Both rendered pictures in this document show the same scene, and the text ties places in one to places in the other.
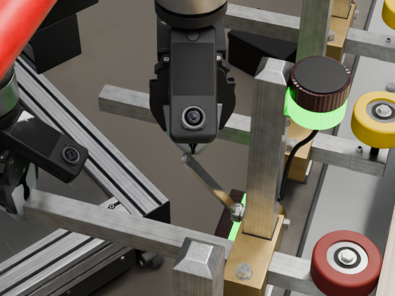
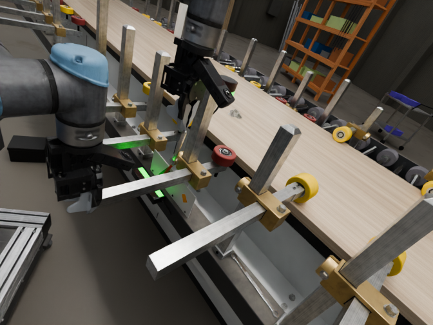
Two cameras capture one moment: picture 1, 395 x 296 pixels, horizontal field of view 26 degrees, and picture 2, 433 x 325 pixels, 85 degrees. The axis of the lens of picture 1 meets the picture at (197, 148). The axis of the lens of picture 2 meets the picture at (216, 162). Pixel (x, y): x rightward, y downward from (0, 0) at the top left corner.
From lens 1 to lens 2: 0.73 m
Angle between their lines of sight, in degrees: 54
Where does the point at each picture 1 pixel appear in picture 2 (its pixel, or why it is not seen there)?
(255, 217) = (194, 153)
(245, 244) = (192, 166)
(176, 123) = (225, 97)
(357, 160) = (177, 136)
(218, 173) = (44, 200)
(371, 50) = (142, 108)
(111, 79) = not seen: outside the picture
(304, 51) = (156, 98)
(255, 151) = (203, 120)
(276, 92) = not seen: hidden behind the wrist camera
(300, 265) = (209, 164)
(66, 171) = (131, 163)
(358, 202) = not seen: hidden behind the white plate
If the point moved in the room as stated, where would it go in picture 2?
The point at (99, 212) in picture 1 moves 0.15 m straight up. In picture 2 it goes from (133, 184) to (142, 135)
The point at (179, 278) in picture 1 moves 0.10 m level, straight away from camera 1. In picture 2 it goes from (292, 138) to (249, 116)
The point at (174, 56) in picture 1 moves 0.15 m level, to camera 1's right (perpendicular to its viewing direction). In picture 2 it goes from (207, 70) to (237, 67)
